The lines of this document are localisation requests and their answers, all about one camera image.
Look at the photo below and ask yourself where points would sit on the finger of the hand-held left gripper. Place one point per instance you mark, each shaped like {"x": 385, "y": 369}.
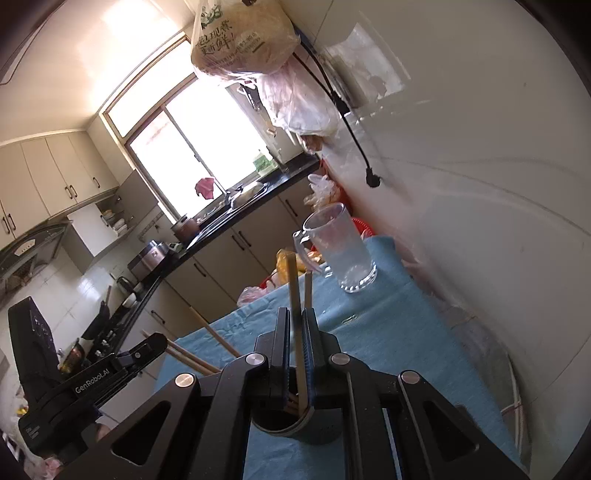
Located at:
{"x": 145, "y": 348}

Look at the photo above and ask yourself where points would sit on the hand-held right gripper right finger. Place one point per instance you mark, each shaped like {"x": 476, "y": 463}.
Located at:
{"x": 310, "y": 346}

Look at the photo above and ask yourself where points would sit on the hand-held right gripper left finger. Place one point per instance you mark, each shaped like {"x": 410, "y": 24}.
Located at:
{"x": 282, "y": 341}

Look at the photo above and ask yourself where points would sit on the long wooden chopstick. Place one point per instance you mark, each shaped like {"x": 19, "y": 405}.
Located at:
{"x": 292, "y": 286}

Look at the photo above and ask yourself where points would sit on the pile of wooden chopsticks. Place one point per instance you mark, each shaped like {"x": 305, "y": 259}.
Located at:
{"x": 214, "y": 334}

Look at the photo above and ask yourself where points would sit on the dark grey chopstick holder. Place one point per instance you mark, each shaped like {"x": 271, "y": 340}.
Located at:
{"x": 318, "y": 429}

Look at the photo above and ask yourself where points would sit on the sauce bottle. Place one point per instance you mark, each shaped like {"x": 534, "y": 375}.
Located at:
{"x": 74, "y": 357}

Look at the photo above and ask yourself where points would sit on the white bowl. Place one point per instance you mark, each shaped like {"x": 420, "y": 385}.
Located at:
{"x": 130, "y": 300}

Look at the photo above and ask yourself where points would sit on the black wok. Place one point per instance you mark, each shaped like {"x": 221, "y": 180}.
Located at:
{"x": 96, "y": 323}

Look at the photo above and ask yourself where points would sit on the steel kettle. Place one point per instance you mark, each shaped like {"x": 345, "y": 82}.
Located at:
{"x": 124, "y": 284}

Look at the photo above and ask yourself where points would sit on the yellow plastic bag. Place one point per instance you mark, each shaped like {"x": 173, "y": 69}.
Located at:
{"x": 284, "y": 263}

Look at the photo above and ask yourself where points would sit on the blue towel cloth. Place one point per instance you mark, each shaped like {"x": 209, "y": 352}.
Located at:
{"x": 392, "y": 323}

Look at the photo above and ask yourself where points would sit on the silver rice cooker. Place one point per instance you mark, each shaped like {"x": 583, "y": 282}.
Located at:
{"x": 147, "y": 261}

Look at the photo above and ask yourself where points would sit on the clear glass pitcher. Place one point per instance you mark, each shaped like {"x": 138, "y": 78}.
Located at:
{"x": 341, "y": 258}

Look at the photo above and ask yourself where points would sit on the beige base cabinets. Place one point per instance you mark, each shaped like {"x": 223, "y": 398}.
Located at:
{"x": 240, "y": 244}

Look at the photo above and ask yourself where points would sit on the black kitchen countertop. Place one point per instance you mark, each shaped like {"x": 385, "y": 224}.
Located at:
{"x": 203, "y": 240}

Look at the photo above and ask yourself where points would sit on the brown cooking pot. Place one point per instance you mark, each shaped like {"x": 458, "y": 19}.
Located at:
{"x": 185, "y": 230}

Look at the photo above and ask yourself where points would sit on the stacked white dishes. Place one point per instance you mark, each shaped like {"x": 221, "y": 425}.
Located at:
{"x": 115, "y": 224}

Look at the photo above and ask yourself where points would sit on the range hood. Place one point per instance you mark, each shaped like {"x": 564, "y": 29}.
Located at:
{"x": 30, "y": 249}

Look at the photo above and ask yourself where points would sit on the white plastic bag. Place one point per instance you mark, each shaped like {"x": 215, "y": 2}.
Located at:
{"x": 323, "y": 191}

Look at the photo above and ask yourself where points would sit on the red cloth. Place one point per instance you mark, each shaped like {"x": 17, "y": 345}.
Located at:
{"x": 205, "y": 187}

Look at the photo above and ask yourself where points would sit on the green box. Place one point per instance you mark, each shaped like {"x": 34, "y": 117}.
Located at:
{"x": 263, "y": 162}

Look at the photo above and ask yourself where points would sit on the upper kitchen cabinets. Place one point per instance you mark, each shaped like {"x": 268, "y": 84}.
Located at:
{"x": 51, "y": 175}

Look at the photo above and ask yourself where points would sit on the kitchen window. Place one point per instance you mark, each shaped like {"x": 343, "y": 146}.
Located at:
{"x": 194, "y": 138}

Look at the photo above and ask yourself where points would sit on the printed plastic bag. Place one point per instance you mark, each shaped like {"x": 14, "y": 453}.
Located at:
{"x": 240, "y": 46}

